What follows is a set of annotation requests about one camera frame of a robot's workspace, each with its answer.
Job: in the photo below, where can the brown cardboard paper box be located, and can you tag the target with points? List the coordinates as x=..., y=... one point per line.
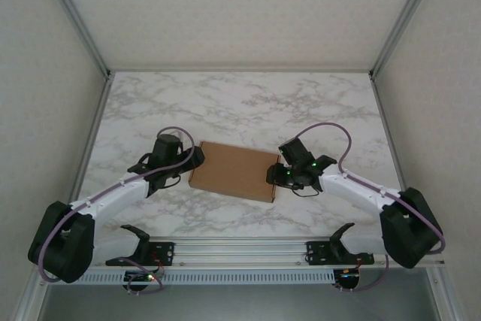
x=229, y=170

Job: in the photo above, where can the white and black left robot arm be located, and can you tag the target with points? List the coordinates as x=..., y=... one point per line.
x=112, y=197

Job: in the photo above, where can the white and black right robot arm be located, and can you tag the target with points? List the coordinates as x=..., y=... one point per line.
x=357, y=189

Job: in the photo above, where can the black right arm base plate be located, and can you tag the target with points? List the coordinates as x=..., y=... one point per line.
x=317, y=251

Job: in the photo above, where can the aluminium table side rail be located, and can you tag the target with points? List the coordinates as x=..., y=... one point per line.
x=99, y=110
x=391, y=140

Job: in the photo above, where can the aluminium frame post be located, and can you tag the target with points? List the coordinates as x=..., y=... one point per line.
x=75, y=16
x=405, y=16

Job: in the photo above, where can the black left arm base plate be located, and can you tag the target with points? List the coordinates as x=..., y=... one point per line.
x=165, y=251

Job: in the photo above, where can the aluminium mounting rail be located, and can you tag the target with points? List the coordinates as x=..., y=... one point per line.
x=240, y=251

